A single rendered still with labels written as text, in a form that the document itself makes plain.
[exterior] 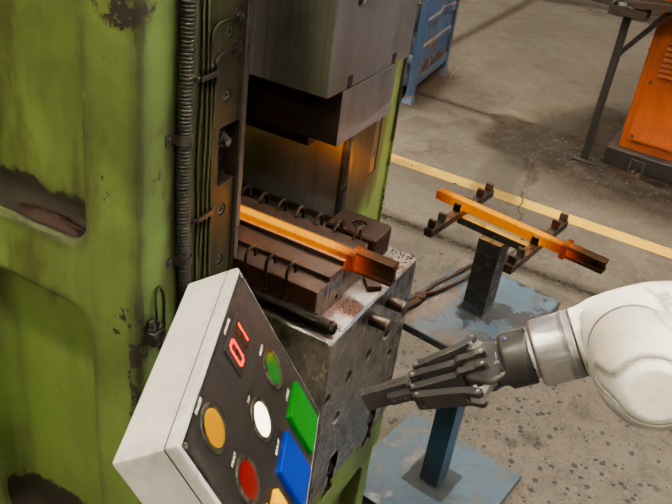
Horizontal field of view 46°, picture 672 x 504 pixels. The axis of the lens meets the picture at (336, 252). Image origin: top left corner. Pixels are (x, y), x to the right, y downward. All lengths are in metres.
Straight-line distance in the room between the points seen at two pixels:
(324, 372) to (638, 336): 0.75
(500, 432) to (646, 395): 1.90
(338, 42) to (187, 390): 0.57
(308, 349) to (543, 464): 1.36
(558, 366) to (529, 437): 1.72
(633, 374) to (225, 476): 0.44
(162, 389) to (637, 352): 0.51
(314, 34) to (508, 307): 1.12
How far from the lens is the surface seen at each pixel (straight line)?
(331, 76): 1.22
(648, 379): 0.85
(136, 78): 1.09
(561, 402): 2.93
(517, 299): 2.17
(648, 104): 4.84
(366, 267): 1.52
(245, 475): 0.95
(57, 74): 1.27
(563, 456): 2.73
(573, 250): 1.88
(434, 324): 1.99
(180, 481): 0.87
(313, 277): 1.49
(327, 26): 1.20
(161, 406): 0.91
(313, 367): 1.49
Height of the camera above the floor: 1.80
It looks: 31 degrees down
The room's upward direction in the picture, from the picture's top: 8 degrees clockwise
